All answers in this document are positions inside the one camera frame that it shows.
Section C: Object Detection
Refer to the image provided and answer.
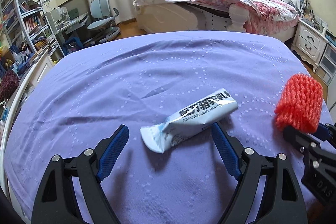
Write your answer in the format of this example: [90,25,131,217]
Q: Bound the red foam net sleeve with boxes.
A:
[274,74,323,134]

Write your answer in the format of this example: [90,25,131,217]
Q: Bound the purple tablecloth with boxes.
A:
[4,31,306,223]

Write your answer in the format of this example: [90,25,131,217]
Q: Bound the clear plastic drawer unit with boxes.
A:
[316,43,336,86]

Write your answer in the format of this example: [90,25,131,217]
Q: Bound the white study desk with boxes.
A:
[45,7,90,49]

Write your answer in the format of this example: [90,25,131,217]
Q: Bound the white milk powder packet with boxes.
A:
[140,88,238,154]

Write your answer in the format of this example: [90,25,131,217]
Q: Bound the dark red fluffy duster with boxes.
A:
[0,70,19,102]

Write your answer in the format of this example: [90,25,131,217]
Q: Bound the light blue desk chair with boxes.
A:
[84,0,121,47]

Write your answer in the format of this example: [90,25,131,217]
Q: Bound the white bookshelf with books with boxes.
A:
[1,0,64,62]

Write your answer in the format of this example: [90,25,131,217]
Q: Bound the white nightstand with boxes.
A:
[290,20,327,72]

